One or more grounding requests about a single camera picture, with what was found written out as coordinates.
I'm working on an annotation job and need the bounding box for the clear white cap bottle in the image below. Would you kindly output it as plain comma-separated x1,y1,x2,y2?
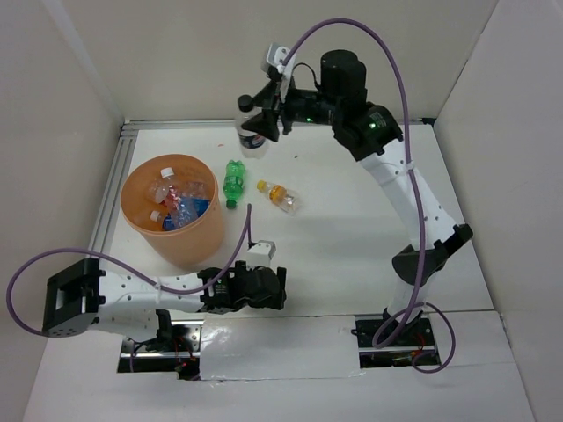
147,167,175,204

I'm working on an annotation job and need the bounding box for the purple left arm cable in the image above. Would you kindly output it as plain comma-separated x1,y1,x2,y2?
5,204,252,338

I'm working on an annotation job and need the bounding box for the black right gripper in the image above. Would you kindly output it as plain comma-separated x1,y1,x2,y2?
239,76,340,143

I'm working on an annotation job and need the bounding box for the white taped cover plate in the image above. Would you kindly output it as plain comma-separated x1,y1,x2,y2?
200,316,362,381

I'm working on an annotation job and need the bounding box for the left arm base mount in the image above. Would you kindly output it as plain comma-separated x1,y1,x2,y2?
117,310,202,381

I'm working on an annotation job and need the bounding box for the aluminium frame rail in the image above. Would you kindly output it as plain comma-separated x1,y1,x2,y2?
85,117,436,265

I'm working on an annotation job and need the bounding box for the blue label blue cap bottle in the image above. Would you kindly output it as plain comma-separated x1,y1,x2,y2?
150,210,184,231

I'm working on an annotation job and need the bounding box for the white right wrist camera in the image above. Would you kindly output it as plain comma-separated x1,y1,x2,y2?
264,42,296,102

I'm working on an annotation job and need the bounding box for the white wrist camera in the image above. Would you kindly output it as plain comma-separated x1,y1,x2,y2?
245,240,276,269
264,42,296,102

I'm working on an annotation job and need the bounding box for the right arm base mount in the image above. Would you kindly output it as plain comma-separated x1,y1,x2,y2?
351,314,441,369

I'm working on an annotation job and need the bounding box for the red label red cap bottle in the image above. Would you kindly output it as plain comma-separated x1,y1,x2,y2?
164,184,184,214

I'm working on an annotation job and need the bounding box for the pepsi bottle black cap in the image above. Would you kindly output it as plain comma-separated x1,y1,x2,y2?
235,94,268,159

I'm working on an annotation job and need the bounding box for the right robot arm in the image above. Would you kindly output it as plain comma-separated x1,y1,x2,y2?
242,43,472,317

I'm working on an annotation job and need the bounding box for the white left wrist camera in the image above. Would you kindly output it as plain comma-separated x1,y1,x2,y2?
245,240,276,269

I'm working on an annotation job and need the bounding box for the yellow cap orange label bottle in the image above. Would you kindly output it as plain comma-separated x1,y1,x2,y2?
256,180,301,215

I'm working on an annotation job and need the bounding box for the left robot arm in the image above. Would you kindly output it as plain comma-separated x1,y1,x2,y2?
42,258,287,351

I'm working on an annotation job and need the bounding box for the orange plastic bin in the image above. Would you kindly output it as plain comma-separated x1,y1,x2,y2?
121,154,225,268

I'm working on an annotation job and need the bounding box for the green plastic bottle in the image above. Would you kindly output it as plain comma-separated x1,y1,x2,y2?
223,160,245,209

